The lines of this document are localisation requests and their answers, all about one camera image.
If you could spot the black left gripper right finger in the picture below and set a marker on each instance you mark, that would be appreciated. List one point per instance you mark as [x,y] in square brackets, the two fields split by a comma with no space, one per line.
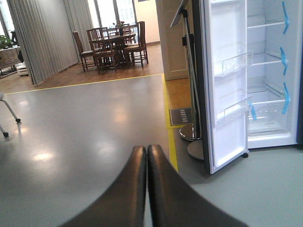
[174,203]

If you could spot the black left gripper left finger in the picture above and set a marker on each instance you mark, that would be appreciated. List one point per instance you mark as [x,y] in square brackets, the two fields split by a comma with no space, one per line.
[123,203]

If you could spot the grey fridge door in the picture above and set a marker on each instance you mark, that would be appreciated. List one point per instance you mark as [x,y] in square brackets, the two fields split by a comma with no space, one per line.
[223,33]

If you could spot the white open fridge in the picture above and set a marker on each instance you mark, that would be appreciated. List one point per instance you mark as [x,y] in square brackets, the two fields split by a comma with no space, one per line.
[275,35]

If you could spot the silver sign stand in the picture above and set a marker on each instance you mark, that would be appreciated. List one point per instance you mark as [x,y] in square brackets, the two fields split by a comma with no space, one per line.
[191,132]

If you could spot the dark floor sign sticker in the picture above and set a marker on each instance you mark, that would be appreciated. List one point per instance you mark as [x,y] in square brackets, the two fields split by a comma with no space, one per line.
[180,116]

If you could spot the clear lower door shelf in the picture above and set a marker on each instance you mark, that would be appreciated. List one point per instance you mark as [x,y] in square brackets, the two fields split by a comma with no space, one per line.
[234,110]

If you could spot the clear door shelf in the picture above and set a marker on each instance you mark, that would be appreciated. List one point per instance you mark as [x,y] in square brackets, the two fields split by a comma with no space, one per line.
[234,110]
[228,65]

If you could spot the clear crisper drawer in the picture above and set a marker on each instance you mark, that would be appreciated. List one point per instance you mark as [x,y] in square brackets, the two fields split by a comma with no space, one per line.
[267,117]

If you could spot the wooden chair front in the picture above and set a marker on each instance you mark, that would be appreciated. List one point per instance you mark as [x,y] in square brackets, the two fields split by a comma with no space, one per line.
[105,56]

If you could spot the wooden chair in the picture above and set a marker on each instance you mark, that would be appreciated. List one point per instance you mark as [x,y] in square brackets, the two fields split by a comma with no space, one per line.
[84,54]
[137,53]
[105,56]

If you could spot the wooden chair left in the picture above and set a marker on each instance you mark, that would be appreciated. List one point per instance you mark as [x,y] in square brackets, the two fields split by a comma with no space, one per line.
[84,54]

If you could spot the clear upper door shelf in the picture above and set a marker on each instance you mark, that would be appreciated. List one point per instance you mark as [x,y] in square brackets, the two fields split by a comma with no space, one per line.
[228,65]

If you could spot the wooden chair right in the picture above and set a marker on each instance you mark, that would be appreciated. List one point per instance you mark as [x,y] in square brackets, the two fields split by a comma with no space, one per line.
[137,53]

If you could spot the wooden dining table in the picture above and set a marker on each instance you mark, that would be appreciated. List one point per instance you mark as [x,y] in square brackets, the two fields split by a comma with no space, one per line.
[119,44]

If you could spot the flower vase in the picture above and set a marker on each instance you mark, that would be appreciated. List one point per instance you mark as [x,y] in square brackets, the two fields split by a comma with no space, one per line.
[119,26]

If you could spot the grey folding curtain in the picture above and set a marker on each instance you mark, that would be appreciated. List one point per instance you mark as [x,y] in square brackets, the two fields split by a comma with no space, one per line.
[44,30]

